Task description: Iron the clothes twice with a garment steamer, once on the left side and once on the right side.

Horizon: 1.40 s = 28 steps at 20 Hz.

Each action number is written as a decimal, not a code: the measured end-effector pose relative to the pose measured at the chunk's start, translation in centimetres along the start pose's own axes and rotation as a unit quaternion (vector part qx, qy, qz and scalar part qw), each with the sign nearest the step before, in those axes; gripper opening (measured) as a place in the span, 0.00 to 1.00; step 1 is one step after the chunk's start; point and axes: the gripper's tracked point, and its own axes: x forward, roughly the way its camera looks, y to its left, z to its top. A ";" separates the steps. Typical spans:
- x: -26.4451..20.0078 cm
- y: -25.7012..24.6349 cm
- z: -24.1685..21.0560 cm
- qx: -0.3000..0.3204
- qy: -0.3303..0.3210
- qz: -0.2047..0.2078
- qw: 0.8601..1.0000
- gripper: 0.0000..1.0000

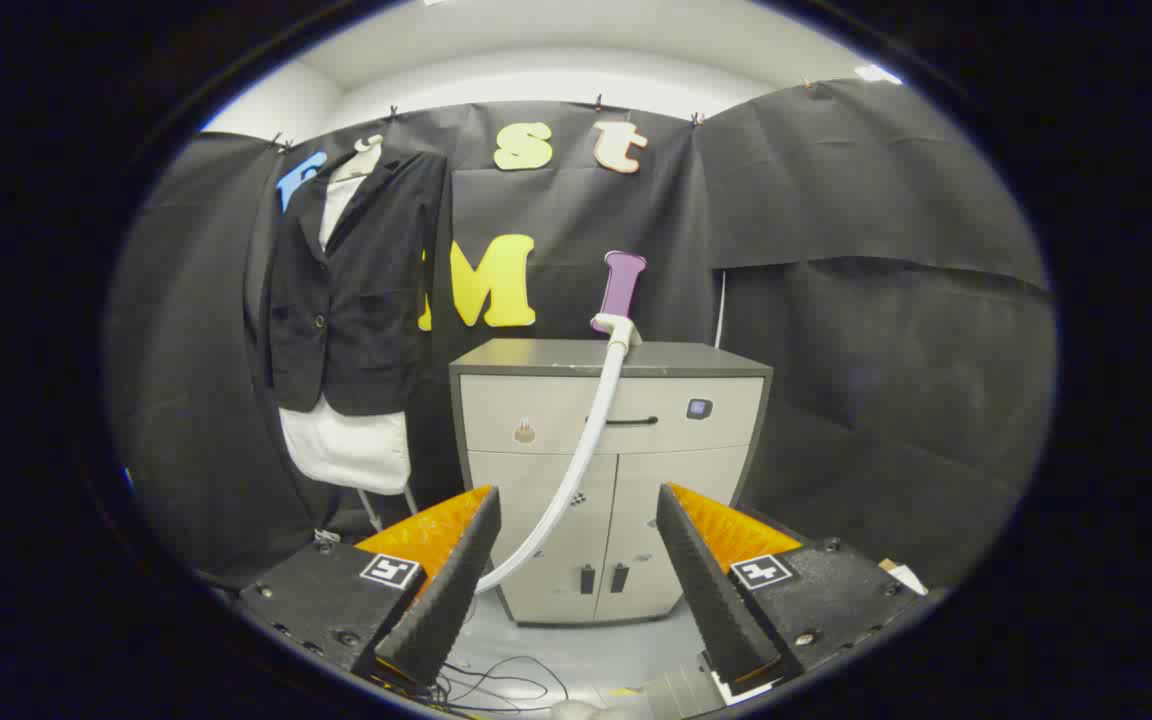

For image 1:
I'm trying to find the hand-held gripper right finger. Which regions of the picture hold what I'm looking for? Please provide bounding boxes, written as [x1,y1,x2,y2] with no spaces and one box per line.
[656,483,932,706]

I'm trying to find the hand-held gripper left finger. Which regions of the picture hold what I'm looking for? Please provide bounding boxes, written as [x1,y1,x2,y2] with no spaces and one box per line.
[236,485,503,691]

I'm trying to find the white garment steamer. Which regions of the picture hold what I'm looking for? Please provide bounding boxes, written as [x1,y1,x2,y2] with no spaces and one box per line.
[474,312,643,595]

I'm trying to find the black suit jacket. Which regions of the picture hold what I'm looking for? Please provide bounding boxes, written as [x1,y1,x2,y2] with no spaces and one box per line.
[264,148,449,419]

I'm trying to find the metal mannequin stand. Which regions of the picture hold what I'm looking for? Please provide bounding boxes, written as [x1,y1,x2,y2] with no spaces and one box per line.
[356,487,419,531]

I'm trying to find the grey cabinet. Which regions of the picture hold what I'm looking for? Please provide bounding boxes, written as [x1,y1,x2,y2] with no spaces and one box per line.
[449,338,775,627]

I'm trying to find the black backdrop cloth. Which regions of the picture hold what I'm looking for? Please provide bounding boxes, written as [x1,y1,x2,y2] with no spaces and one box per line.
[106,78,1057,591]

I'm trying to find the black floor cables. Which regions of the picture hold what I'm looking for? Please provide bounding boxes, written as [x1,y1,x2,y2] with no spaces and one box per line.
[431,655,572,713]

